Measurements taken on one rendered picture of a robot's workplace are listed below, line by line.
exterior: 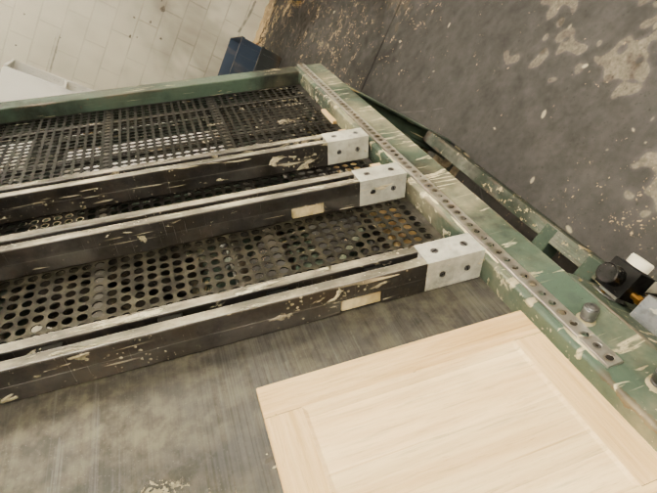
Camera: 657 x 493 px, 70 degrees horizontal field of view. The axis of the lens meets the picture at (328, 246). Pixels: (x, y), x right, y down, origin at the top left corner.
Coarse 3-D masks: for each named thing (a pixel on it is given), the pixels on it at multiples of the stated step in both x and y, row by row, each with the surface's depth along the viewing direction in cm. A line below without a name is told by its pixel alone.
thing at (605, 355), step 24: (312, 72) 186; (336, 96) 164; (360, 120) 148; (384, 144) 134; (408, 168) 121; (432, 192) 112; (456, 216) 103; (480, 240) 96; (504, 264) 90; (528, 288) 85; (552, 312) 80; (576, 336) 76; (600, 360) 72
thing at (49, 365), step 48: (240, 288) 84; (288, 288) 85; (336, 288) 84; (384, 288) 88; (432, 288) 92; (48, 336) 75; (96, 336) 77; (144, 336) 75; (192, 336) 79; (240, 336) 82; (0, 384) 71; (48, 384) 74
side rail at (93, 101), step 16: (192, 80) 183; (208, 80) 182; (224, 80) 182; (240, 80) 184; (256, 80) 186; (272, 80) 188; (288, 80) 190; (64, 96) 171; (80, 96) 171; (96, 96) 171; (112, 96) 172; (128, 96) 173; (144, 96) 175; (160, 96) 177; (176, 96) 179; (192, 96) 181; (224, 96) 185; (0, 112) 163; (16, 112) 164; (32, 112) 166; (48, 112) 168; (64, 112) 169; (80, 112) 171; (160, 112) 180
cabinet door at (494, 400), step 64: (512, 320) 83; (320, 384) 73; (384, 384) 73; (448, 384) 73; (512, 384) 73; (576, 384) 72; (320, 448) 65; (384, 448) 65; (448, 448) 65; (512, 448) 65; (576, 448) 65; (640, 448) 64
